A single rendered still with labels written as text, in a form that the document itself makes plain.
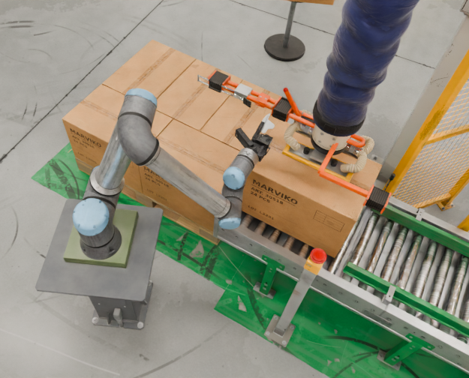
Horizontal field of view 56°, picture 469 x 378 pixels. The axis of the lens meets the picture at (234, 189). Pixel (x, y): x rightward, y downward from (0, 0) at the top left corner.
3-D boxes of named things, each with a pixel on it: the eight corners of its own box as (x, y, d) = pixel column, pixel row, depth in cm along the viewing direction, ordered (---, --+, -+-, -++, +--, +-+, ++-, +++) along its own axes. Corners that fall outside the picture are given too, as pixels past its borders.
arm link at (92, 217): (76, 245, 198) (66, 226, 183) (85, 212, 207) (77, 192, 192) (109, 248, 198) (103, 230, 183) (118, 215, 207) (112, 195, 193)
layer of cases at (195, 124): (283, 139, 344) (293, 100, 311) (217, 235, 292) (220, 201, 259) (155, 79, 371) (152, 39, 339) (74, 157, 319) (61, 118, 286)
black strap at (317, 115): (370, 109, 199) (373, 103, 196) (353, 143, 187) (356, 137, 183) (323, 91, 204) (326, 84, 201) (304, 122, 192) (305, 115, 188)
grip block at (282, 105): (294, 110, 213) (296, 101, 208) (286, 123, 208) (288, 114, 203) (278, 103, 215) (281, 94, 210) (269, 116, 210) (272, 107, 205)
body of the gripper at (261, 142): (271, 147, 199) (259, 165, 193) (254, 139, 201) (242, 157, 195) (274, 136, 193) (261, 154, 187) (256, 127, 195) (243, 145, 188)
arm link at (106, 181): (79, 207, 204) (116, 109, 146) (88, 176, 213) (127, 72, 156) (112, 217, 209) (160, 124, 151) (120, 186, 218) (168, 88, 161)
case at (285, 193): (359, 205, 264) (383, 164, 231) (335, 258, 242) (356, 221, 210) (269, 163, 277) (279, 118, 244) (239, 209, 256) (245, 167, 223)
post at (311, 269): (287, 328, 274) (326, 256, 192) (282, 337, 270) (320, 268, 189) (277, 322, 276) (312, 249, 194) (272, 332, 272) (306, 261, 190)
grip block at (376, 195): (387, 199, 186) (392, 193, 182) (381, 214, 182) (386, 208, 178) (368, 190, 188) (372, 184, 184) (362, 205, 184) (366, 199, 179)
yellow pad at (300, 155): (355, 169, 208) (359, 163, 204) (348, 184, 202) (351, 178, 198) (290, 140, 215) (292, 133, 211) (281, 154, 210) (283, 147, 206)
